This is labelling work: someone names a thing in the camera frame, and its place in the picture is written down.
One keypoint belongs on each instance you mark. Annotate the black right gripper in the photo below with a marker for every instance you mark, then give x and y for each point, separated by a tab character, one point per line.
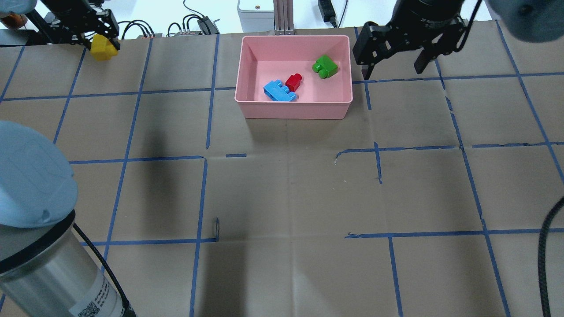
424	17

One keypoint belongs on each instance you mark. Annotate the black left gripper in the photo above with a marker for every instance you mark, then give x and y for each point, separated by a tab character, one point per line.
74	12

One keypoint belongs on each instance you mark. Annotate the yellow toy block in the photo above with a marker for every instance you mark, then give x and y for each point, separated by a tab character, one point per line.
102	49

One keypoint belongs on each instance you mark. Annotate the green toy block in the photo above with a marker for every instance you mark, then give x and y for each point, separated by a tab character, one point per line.
325	67

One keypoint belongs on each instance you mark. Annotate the red toy block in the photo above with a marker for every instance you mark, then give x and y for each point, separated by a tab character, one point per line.
293	82

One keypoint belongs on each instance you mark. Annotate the blue toy block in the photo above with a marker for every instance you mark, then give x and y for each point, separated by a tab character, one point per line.
278	92

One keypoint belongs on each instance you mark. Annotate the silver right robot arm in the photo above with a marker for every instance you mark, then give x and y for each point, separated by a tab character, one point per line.
533	21

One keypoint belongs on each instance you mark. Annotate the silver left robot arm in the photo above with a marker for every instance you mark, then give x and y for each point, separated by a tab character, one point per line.
49	267

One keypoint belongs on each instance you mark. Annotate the pink plastic box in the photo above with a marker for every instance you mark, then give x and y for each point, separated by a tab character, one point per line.
269	58

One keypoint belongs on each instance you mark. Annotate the black power adapter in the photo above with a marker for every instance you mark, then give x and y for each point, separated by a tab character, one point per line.
327	11

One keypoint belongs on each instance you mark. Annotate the white cube device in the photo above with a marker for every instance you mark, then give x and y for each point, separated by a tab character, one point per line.
256	15

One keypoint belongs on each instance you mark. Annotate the aluminium frame post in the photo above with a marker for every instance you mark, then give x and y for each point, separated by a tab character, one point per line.
283	17

